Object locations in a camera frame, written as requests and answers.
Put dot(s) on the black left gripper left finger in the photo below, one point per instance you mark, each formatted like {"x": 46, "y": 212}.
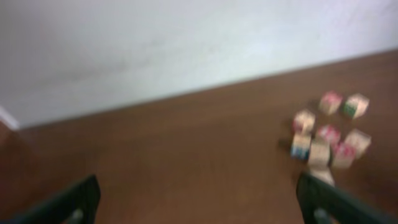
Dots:
{"x": 78, "y": 203}

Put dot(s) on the wooden block yellow side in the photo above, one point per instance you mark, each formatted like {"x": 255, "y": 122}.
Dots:
{"x": 359, "y": 141}

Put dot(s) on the plain wooden block centre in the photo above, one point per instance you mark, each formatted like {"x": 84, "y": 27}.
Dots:
{"x": 319, "y": 155}

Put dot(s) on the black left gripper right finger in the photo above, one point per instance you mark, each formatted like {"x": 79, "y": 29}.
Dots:
{"x": 321, "y": 203}

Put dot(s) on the wooden block blue side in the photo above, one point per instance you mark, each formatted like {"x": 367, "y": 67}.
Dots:
{"x": 300, "y": 147}

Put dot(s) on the wooden block lower left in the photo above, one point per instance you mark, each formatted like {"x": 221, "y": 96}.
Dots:
{"x": 322, "y": 174}

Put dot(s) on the wooden block green side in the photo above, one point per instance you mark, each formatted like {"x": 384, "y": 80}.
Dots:
{"x": 355, "y": 106}

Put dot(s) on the red letter U block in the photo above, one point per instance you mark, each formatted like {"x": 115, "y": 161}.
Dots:
{"x": 330, "y": 102}

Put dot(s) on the red letter Q block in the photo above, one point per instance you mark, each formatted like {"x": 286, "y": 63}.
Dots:
{"x": 343, "y": 155}

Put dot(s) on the wooden block top middle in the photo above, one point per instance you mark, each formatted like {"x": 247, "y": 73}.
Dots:
{"x": 303, "y": 121}

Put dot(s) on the red letter V block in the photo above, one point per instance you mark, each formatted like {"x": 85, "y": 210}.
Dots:
{"x": 329, "y": 134}

